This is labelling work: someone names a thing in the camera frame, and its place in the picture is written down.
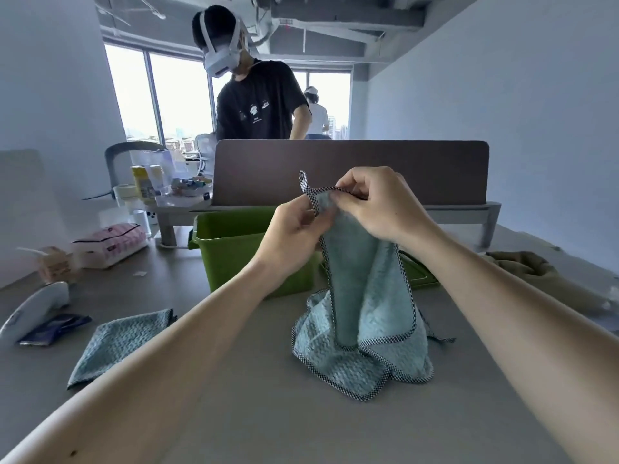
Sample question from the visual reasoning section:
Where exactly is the person's left hand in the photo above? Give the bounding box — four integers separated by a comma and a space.
251, 193, 339, 287

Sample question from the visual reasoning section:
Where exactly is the person's right hand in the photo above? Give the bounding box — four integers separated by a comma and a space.
334, 166, 451, 253

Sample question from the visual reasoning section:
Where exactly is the green plastic storage box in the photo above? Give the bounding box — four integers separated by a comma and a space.
188, 206, 322, 299

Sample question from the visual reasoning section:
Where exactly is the person's right forearm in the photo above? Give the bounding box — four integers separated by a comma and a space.
404, 231, 619, 464

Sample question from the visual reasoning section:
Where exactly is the person's left forearm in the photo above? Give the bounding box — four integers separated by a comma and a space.
0, 258, 281, 464

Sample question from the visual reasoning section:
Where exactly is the clear plastic organizer box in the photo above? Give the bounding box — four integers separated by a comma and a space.
154, 149, 213, 208

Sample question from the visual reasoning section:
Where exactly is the large white box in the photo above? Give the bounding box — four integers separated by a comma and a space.
0, 148, 74, 288

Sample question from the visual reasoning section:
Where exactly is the brown desk divider panel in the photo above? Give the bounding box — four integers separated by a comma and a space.
211, 139, 490, 207

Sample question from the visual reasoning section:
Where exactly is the grey desk riser shelf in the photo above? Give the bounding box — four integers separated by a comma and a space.
154, 200, 502, 249

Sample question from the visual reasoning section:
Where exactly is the green flat plastic lid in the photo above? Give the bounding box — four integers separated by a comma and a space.
319, 251, 441, 291

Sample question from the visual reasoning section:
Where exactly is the white mesh chair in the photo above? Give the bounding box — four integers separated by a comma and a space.
195, 133, 217, 175

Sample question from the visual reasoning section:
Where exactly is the white power cube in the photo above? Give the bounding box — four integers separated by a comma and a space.
133, 209, 158, 237

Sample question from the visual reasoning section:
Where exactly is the yellow wipes canister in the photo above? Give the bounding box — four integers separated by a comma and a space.
131, 164, 165, 204

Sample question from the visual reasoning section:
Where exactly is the olive cloth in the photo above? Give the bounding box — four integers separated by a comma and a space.
483, 251, 610, 310

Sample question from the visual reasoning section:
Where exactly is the glass jar white lid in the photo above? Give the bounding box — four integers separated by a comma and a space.
112, 184, 139, 216

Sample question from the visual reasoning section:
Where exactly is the pink tissue pack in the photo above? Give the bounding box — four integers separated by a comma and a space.
71, 222, 148, 270

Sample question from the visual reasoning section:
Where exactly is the large glass window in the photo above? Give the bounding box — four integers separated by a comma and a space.
104, 41, 353, 146

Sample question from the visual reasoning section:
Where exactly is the white headset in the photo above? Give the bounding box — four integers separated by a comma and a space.
201, 9, 250, 78

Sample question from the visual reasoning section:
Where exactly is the grey office chair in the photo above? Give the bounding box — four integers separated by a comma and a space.
104, 142, 168, 189

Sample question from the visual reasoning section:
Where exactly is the orange drink carton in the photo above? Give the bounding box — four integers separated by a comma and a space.
17, 245, 74, 285

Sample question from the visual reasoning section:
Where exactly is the blue foil wrapper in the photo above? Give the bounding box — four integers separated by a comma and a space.
19, 313, 93, 347

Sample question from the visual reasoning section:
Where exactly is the white handheld controller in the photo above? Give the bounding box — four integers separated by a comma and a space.
0, 280, 70, 345

